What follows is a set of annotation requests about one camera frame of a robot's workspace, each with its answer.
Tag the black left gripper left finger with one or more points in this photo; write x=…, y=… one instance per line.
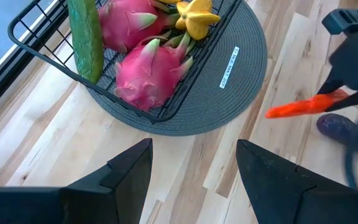
x=73, y=205

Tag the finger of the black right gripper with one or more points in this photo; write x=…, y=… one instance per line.
x=328, y=87
x=350, y=101

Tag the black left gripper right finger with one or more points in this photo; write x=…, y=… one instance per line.
x=291, y=199

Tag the purple eggplant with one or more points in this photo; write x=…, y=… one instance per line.
x=337, y=129

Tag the orange carrot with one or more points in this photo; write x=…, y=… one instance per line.
x=300, y=105

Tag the yellow starfruit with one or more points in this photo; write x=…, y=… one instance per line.
x=197, y=21

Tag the large pink dragon fruit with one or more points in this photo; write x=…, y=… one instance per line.
x=148, y=77

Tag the green cucumber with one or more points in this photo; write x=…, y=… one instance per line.
x=85, y=40

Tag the small pink dragon fruit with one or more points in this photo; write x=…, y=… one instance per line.
x=123, y=25

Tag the round grey woven placemat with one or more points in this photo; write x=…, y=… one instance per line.
x=204, y=102

